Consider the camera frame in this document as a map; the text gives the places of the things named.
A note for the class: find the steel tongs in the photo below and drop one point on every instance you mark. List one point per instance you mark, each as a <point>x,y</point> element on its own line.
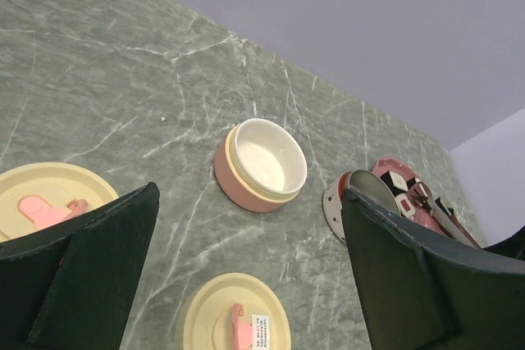
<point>421,196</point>

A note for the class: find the sushi roll red centre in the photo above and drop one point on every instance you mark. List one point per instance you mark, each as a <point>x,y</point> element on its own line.
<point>406,208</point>

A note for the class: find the pink bowl white inside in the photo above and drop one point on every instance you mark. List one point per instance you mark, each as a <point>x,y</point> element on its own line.
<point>260,166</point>

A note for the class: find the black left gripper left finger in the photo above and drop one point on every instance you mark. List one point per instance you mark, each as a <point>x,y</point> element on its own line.
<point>72,285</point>

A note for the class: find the steel bowl red band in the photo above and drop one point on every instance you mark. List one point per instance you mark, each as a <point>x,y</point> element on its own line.
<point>366,183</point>

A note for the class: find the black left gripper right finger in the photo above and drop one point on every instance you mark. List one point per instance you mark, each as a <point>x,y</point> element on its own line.
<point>421,290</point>

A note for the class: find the sushi roll white top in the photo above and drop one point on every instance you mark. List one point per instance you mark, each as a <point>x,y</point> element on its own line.
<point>395,182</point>

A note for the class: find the cream lid with label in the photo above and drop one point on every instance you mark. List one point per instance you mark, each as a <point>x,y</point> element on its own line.
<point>233,311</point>

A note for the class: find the pink octagonal plate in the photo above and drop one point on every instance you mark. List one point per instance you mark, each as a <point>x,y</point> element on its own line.
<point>421,216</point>

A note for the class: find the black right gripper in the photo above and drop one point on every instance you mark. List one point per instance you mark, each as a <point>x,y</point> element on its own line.
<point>512,247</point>

